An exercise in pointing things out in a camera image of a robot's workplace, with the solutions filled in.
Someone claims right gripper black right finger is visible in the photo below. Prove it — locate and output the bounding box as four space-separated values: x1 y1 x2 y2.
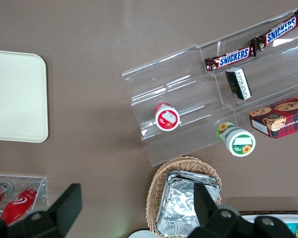
188 182 255 238

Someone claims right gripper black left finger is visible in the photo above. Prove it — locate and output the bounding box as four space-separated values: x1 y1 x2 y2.
8 183 83 238

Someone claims silver foil tray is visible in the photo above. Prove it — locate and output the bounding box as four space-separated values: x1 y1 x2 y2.
163 170 223 189
156 179 222 236

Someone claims light wicker basket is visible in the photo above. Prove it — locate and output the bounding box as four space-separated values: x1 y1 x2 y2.
146 155 223 236

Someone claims dark brown tray mat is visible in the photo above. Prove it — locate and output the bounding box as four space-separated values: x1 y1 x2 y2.
238 210 298 215

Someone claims cream plastic tray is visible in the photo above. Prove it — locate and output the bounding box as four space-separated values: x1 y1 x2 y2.
0 49 49 143

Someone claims clear acrylic bottle rack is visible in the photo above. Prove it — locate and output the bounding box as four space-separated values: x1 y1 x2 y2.
0 174 49 224

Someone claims green sunflower lid jar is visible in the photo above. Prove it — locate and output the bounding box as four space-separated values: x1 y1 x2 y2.
215 121 256 158

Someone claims red lid jar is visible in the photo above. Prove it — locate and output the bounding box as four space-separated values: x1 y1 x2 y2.
154 101 182 131

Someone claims red tartan cookie box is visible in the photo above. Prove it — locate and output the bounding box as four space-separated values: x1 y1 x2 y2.
248 91 298 140

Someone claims small black box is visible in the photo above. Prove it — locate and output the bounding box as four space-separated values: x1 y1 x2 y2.
224 67 253 101

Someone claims clear acrylic stepped shelf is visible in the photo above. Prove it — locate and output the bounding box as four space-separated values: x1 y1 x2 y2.
121 8 298 167

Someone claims Snickers chocolate bar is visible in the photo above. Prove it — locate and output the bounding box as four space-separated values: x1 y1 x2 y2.
204 46 258 74
250 9 298 52

